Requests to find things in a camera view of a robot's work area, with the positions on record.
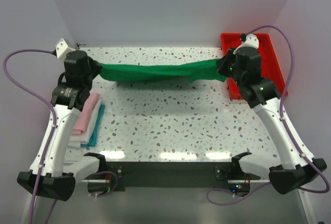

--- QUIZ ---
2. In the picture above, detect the folded teal t shirt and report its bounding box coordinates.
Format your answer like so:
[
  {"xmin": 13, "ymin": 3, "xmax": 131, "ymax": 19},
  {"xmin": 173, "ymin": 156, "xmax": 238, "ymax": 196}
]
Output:
[{"xmin": 81, "ymin": 104, "xmax": 105, "ymax": 148}]

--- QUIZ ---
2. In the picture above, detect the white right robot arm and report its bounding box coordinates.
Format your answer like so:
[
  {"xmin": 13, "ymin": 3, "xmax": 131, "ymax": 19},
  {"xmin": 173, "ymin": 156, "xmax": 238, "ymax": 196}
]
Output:
[{"xmin": 217, "ymin": 47, "xmax": 327, "ymax": 195}]

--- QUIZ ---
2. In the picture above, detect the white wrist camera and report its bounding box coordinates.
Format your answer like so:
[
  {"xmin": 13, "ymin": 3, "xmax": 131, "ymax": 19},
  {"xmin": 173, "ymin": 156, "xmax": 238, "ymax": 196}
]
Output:
[
  {"xmin": 233, "ymin": 33, "xmax": 259, "ymax": 54},
  {"xmin": 55, "ymin": 38, "xmax": 76, "ymax": 62}
]

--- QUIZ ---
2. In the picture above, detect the folded pink t shirt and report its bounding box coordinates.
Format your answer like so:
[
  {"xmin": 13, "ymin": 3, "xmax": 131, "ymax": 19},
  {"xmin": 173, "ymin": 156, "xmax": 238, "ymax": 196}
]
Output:
[{"xmin": 72, "ymin": 92, "xmax": 100, "ymax": 135}]

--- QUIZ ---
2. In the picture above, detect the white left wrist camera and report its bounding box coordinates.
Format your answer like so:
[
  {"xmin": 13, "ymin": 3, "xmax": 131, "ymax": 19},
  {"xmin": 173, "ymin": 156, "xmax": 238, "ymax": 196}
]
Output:
[{"xmin": 55, "ymin": 38, "xmax": 76, "ymax": 62}]

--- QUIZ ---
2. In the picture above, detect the green t shirt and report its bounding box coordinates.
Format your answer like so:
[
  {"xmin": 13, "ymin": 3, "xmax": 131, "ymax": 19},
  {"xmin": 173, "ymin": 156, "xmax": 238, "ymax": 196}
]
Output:
[{"xmin": 100, "ymin": 59, "xmax": 227, "ymax": 83}]

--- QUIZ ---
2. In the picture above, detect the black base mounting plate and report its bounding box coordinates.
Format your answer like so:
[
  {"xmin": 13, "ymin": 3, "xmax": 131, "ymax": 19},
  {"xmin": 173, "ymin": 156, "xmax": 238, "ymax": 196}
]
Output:
[{"xmin": 107, "ymin": 161, "xmax": 250, "ymax": 191}]

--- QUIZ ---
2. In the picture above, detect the red plastic bin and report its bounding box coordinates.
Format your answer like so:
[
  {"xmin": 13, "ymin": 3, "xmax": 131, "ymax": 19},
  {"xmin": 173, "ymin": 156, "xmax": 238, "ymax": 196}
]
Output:
[{"xmin": 219, "ymin": 33, "xmax": 288, "ymax": 100}]

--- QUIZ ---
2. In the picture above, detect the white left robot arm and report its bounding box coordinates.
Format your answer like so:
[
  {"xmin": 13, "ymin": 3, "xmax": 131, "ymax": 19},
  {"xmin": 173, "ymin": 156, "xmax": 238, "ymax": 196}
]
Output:
[{"xmin": 17, "ymin": 50, "xmax": 107, "ymax": 201}]

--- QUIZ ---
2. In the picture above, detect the aluminium frame rail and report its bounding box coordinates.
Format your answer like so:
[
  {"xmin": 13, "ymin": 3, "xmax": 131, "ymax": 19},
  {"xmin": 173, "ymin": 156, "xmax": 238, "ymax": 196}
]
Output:
[{"xmin": 82, "ymin": 179, "xmax": 270, "ymax": 184}]

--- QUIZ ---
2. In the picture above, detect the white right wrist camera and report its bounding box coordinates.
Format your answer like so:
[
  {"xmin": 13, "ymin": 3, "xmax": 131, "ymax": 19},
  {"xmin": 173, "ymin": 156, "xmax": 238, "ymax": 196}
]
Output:
[{"xmin": 233, "ymin": 33, "xmax": 259, "ymax": 54}]

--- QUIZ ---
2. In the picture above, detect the folded white t shirt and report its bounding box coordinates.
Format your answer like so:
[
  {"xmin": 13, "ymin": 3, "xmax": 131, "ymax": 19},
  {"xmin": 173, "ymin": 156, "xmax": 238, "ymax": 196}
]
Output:
[{"xmin": 68, "ymin": 99, "xmax": 102, "ymax": 148}]

